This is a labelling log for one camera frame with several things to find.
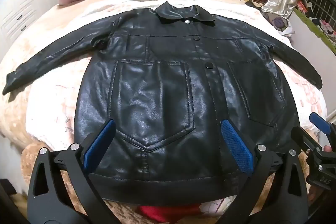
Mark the white pink printed blanket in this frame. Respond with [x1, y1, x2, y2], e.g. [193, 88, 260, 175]
[25, 0, 328, 214]

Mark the heap of colourful clothes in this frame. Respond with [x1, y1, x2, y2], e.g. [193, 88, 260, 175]
[297, 0, 336, 35]

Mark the green cloth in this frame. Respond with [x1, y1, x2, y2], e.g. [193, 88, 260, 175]
[294, 7, 336, 48]

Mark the red cloth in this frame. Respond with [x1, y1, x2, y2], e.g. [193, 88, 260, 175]
[136, 204, 208, 224]

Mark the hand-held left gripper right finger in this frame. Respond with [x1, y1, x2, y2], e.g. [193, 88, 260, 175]
[220, 119, 309, 224]

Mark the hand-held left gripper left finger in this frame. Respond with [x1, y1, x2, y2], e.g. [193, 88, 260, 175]
[28, 119, 117, 224]

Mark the beige bed sheet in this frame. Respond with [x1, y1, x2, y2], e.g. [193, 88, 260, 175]
[0, 0, 263, 224]

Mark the white bag of clothes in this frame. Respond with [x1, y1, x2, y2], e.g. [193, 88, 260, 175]
[262, 13, 296, 37]

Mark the black metal grid rack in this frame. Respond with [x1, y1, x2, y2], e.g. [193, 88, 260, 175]
[304, 0, 336, 30]

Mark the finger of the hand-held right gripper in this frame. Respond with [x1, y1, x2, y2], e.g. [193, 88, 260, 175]
[291, 126, 324, 159]
[309, 112, 336, 138]

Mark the black leather jacket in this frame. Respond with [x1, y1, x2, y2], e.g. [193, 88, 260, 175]
[3, 2, 323, 199]

